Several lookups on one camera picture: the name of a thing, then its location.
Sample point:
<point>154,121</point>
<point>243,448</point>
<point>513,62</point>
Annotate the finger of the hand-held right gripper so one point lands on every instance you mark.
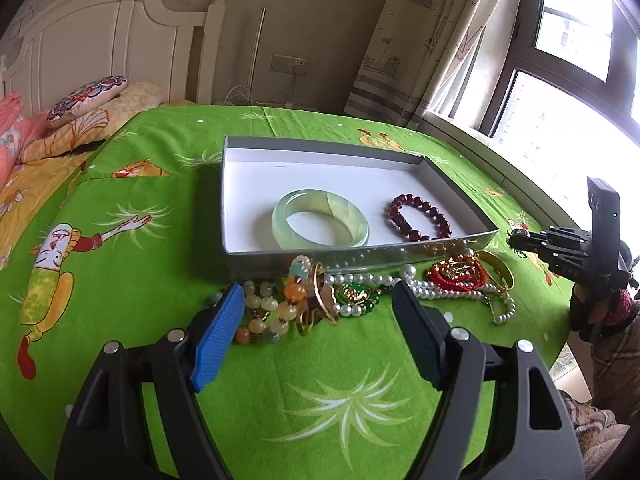
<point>560,252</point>

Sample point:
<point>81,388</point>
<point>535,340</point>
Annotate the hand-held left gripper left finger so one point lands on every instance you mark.
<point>220,335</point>

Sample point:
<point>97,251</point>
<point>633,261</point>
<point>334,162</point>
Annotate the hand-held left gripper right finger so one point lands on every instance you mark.
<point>415,330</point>

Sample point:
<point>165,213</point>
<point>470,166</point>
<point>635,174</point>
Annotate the gold bangle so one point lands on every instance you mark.
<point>502,270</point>

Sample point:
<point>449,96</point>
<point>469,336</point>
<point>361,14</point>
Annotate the gold rings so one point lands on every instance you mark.
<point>325,305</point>

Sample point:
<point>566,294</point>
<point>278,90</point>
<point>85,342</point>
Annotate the grey cardboard box lid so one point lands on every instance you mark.
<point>300,175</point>

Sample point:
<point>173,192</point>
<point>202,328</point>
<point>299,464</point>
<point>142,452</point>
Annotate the person's right forearm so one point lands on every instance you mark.
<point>620,365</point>

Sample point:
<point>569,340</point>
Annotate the person's right hand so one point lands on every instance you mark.
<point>612,312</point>

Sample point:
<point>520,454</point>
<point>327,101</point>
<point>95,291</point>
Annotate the green and gold pendant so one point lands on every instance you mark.
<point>357,296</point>

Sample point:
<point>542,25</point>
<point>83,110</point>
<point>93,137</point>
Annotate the green cartoon printed tablecloth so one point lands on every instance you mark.
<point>150,260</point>

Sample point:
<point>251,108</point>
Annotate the pale green jade bangle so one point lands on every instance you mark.
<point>285,212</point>

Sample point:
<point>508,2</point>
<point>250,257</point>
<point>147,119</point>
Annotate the plaid cloth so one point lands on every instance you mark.
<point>590,425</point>

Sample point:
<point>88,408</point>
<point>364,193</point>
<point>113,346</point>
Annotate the dark framed window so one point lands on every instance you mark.
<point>530,60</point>

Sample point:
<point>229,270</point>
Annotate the yellow floral bedsheet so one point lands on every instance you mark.
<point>30,190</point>

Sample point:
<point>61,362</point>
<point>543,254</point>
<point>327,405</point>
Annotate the yellow floral pillow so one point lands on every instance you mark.
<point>65,135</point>

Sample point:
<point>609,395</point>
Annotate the cream printed curtain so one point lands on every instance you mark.
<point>415,35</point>

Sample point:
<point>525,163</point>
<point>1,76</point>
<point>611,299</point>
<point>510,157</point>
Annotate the round patterned cushion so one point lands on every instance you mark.
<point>85,97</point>

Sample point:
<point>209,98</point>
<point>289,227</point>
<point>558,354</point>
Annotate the pink floral quilt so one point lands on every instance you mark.
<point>15,130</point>

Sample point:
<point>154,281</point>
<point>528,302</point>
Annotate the white bed headboard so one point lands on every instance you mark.
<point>100,35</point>

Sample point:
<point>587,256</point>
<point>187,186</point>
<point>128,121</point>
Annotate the wall socket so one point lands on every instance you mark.
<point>289,64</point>

